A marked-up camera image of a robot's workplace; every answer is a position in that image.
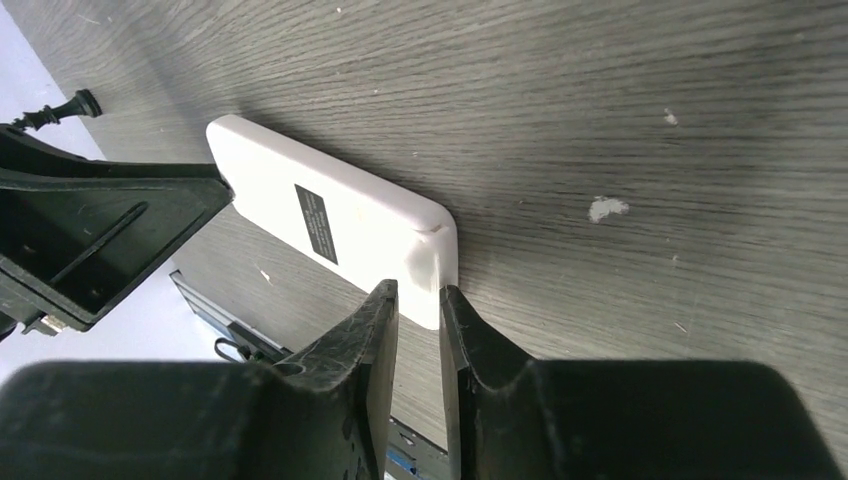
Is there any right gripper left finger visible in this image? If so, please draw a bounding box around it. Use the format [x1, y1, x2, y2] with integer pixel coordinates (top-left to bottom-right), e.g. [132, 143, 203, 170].
[1, 280, 399, 479]

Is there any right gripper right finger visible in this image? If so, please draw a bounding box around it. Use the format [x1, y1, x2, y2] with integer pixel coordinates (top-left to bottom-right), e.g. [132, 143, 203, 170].
[439, 285, 841, 479]

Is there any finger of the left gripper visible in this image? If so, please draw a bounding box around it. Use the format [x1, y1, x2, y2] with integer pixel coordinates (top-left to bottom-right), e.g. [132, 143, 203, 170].
[1, 125, 233, 333]

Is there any white remote with black window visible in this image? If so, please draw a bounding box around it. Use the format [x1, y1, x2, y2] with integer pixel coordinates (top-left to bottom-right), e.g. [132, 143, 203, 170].
[206, 115, 459, 330]

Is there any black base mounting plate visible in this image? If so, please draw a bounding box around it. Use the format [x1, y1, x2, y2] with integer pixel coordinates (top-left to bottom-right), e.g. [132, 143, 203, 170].
[168, 270, 452, 480]

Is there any black chess piece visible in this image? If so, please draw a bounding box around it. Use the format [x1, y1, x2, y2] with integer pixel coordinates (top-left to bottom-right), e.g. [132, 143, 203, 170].
[10, 89, 103, 131]

